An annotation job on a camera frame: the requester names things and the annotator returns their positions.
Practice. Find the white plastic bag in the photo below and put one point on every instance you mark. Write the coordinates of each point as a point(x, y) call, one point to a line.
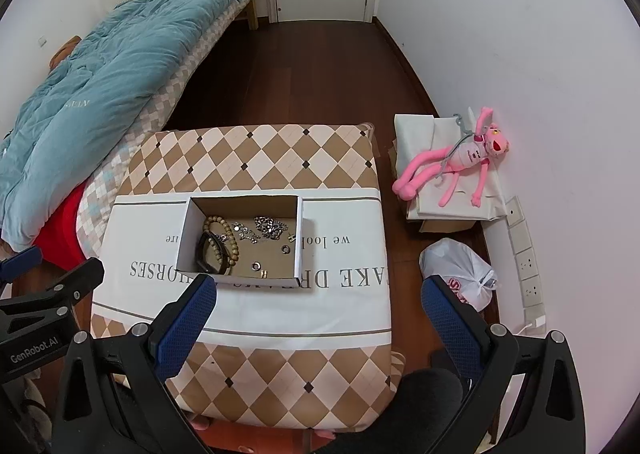
point(450, 259)

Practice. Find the white charger plug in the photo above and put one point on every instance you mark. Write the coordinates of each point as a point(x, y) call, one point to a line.
point(539, 321)

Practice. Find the white cloth cover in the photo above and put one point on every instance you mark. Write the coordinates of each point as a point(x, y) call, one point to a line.
point(415, 134)

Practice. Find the pink plush toy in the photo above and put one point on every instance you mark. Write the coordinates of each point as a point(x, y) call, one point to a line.
point(472, 154)

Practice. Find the grey clothes hanger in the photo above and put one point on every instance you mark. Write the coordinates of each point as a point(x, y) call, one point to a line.
point(458, 118)

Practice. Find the wooden bed frame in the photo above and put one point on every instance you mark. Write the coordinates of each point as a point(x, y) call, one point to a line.
point(252, 12)

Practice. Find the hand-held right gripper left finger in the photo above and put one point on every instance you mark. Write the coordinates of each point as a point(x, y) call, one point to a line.
point(187, 326)

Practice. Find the checkered printed table cloth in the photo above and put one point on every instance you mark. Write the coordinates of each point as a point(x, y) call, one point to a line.
point(300, 324)

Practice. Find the blue quilt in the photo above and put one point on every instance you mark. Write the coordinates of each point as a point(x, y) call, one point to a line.
point(125, 79)

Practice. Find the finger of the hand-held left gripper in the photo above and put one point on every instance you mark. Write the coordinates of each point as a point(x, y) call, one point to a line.
point(77, 279)
point(20, 264)

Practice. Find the red sheet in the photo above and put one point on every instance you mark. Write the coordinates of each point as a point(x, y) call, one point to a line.
point(62, 229)

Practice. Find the brown cardboard box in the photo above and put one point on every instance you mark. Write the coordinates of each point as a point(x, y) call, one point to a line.
point(445, 225)

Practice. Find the black smart band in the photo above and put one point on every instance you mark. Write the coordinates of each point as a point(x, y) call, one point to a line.
point(201, 254)

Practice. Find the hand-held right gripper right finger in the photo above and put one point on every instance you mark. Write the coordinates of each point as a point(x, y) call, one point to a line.
point(450, 329)

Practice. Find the white power strip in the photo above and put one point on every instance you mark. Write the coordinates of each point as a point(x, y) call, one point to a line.
point(530, 264)

